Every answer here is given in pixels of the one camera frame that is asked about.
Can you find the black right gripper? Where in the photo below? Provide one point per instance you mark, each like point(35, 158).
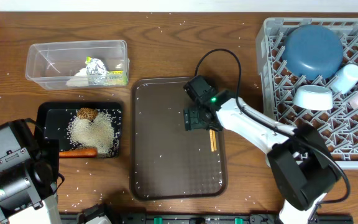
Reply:
point(192, 121)

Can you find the yellow green snack wrapper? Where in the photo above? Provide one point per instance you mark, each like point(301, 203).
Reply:
point(115, 77)

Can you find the pile of rice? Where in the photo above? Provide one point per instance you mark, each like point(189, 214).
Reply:
point(102, 133)

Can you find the light blue bowl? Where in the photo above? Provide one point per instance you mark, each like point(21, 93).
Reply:
point(313, 97)

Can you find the brown dried mushroom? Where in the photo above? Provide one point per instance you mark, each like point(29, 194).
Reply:
point(87, 113)

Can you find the aluminium foil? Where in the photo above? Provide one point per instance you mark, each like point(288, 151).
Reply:
point(96, 71)

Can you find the orange carrot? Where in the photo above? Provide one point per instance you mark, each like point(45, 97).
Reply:
point(79, 153)

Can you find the dark blue plate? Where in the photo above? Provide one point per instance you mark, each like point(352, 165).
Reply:
point(313, 51)

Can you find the white napkin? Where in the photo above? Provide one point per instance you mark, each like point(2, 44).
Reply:
point(80, 79)

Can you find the light blue plastic cup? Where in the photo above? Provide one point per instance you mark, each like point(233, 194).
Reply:
point(347, 77)

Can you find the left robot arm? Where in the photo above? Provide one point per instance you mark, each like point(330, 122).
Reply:
point(29, 180)

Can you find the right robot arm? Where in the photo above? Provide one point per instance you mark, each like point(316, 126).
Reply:
point(302, 167)

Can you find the black waste tray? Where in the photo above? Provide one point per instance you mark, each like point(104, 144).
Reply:
point(54, 117)

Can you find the grey dishwasher rack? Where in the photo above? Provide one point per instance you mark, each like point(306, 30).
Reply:
point(339, 125)

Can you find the dark brown serving tray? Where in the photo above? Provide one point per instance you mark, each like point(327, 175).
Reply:
point(168, 162)

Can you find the clear plastic bin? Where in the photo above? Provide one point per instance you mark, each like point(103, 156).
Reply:
point(51, 65)

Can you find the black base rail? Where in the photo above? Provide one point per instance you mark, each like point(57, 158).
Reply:
point(142, 218)

